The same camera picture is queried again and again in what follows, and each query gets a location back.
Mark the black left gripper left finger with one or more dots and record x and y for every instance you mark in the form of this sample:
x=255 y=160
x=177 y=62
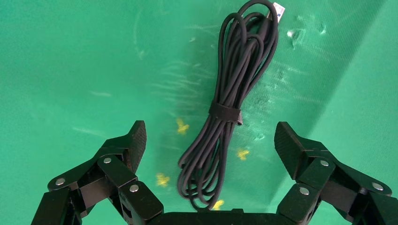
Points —
x=115 y=170

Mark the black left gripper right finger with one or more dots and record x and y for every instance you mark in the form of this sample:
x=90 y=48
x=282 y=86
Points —
x=320 y=174

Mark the green table cloth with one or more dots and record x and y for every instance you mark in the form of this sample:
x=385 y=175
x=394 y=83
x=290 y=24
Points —
x=62 y=62

